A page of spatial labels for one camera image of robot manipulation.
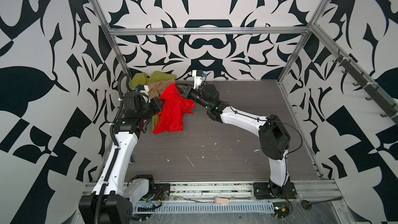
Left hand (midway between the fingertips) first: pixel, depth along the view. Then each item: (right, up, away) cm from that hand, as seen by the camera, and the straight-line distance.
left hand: (164, 97), depth 74 cm
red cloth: (+1, -12, +9) cm, 15 cm away
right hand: (+5, +6, -2) cm, 8 cm away
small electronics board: (+54, -51, -3) cm, 74 cm away
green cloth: (-22, +13, +38) cm, 46 cm away
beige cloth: (-13, +5, +31) cm, 33 cm away
